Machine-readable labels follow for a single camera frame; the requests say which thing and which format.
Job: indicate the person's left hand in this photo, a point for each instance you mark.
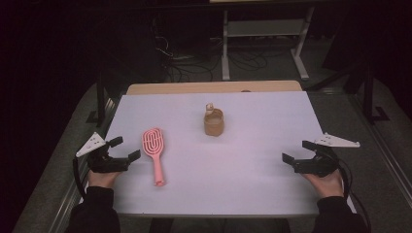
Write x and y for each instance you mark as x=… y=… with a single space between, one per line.
x=101 y=179

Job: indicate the black metal stand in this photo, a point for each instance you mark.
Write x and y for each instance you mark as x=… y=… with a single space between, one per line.
x=369 y=97
x=100 y=100

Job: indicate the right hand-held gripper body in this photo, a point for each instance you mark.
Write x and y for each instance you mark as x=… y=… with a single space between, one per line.
x=319 y=165

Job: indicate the wooden table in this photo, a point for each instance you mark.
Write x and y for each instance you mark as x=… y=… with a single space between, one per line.
x=194 y=87

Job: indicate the brown cup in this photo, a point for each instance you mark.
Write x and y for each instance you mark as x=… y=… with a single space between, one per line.
x=213 y=126

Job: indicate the white table mat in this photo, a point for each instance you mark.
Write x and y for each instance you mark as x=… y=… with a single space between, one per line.
x=226 y=174

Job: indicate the person's right hand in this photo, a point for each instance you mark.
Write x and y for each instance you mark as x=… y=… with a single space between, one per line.
x=328 y=186

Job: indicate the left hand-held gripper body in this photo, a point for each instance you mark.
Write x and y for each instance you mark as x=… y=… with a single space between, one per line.
x=103 y=163

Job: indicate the white metal stand frame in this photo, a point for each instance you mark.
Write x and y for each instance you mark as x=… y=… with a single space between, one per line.
x=265 y=28

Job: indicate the pink hairbrush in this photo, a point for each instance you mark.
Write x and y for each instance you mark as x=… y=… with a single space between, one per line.
x=153 y=145

